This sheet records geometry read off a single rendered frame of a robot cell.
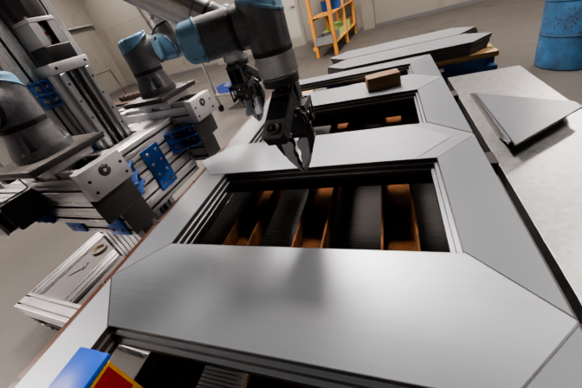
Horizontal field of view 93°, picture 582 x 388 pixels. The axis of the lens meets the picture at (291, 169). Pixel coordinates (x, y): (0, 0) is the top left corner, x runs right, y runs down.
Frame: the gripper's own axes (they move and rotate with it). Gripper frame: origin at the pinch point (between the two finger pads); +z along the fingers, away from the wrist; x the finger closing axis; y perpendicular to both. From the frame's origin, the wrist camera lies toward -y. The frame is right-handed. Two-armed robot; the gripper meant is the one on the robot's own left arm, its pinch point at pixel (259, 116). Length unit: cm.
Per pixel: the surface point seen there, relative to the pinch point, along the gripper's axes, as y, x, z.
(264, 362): 72, 26, 7
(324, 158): 23.1, 26.5, 5.8
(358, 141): 16.0, 35.0, 5.8
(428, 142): 20, 52, 6
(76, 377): 80, 3, 2
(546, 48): -247, 183, 70
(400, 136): 15.6, 46.0, 5.8
